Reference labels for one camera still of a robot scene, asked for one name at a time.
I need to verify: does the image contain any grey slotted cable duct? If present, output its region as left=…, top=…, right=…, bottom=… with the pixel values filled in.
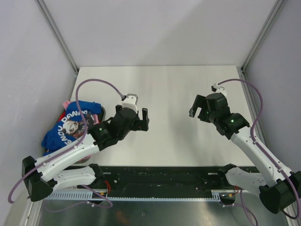
left=45, top=190, right=234, bottom=202

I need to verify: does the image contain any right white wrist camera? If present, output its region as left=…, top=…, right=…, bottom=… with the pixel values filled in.
left=211, top=83, right=227, bottom=97

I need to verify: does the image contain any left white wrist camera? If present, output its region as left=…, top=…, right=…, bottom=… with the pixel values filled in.
left=122, top=94, right=138, bottom=113

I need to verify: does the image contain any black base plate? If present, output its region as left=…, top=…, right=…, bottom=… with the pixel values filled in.
left=89, top=166, right=236, bottom=194

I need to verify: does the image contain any aluminium frame post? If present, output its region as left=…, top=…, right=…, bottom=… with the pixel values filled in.
left=35, top=0, right=79, bottom=74
left=241, top=0, right=287, bottom=72

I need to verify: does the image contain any blue printed t shirt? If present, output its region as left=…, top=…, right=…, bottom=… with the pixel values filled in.
left=41, top=100, right=102, bottom=155

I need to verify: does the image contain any left aluminium frame post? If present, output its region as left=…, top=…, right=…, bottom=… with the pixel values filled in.
left=35, top=0, right=79, bottom=74

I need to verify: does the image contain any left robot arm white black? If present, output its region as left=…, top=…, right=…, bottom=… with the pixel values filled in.
left=22, top=105, right=150, bottom=202

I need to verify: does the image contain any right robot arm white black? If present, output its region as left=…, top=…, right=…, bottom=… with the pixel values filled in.
left=189, top=93, right=301, bottom=214

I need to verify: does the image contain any red t shirt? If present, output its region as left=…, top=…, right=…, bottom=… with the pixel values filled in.
left=58, top=111, right=65, bottom=121

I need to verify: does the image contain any pink t shirt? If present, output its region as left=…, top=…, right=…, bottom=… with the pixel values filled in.
left=62, top=101, right=71, bottom=110

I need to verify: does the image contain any grey laundry basket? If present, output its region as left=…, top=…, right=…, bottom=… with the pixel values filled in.
left=43, top=105, right=106, bottom=163

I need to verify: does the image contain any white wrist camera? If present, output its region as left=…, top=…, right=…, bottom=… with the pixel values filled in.
left=122, top=94, right=138, bottom=113
left=211, top=83, right=227, bottom=97

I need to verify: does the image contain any right aluminium frame post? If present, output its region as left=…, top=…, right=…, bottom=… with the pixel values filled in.
left=241, top=0, right=287, bottom=72

